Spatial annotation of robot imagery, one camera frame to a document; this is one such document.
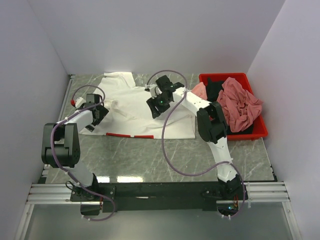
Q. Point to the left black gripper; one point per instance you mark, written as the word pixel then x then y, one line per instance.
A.
pixel 102 112

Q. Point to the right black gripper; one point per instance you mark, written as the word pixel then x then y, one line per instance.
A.
pixel 152 103

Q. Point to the white t shirt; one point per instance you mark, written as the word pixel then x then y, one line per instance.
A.
pixel 130 116

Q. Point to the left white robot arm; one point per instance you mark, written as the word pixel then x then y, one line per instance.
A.
pixel 61 144

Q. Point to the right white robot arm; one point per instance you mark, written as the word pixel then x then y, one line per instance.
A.
pixel 211 122

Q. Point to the light pink t shirt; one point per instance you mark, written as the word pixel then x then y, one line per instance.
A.
pixel 200 91

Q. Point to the black t shirt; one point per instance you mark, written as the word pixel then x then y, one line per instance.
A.
pixel 212 89

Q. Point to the dusty pink t shirt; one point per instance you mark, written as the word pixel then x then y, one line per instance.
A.
pixel 240 107

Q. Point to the black base beam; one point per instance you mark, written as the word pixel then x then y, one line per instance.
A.
pixel 151 196

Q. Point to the red plastic bin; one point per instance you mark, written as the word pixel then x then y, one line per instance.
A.
pixel 260 130

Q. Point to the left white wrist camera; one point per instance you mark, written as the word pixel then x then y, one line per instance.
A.
pixel 78 102

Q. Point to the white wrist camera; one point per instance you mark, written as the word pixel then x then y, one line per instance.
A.
pixel 152 89
pixel 78 102

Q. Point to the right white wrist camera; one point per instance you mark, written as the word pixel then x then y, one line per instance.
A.
pixel 152 89

